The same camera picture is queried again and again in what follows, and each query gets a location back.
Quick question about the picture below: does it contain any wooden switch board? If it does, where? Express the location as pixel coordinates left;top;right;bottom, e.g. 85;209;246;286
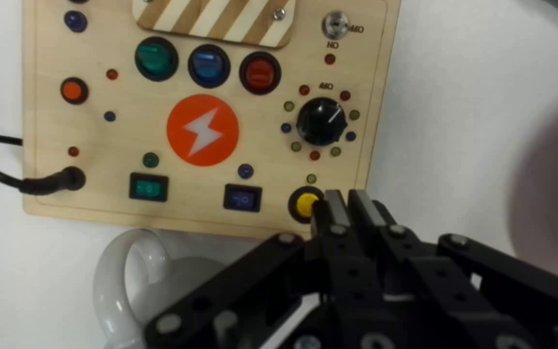
20;0;402;240

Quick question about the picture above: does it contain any striped wooden lid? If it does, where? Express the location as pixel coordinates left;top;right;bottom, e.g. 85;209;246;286
131;0;296;49

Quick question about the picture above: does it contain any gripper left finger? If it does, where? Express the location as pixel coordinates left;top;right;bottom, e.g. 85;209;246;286
144;190;357;349

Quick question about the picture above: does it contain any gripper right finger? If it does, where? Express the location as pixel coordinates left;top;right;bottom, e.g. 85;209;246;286
348;190;558;349

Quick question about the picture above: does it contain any black rotary knob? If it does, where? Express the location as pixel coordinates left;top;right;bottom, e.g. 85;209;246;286
296;97;348;147

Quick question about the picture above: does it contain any white mug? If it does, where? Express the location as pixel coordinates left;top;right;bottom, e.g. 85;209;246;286
93;229;321;349

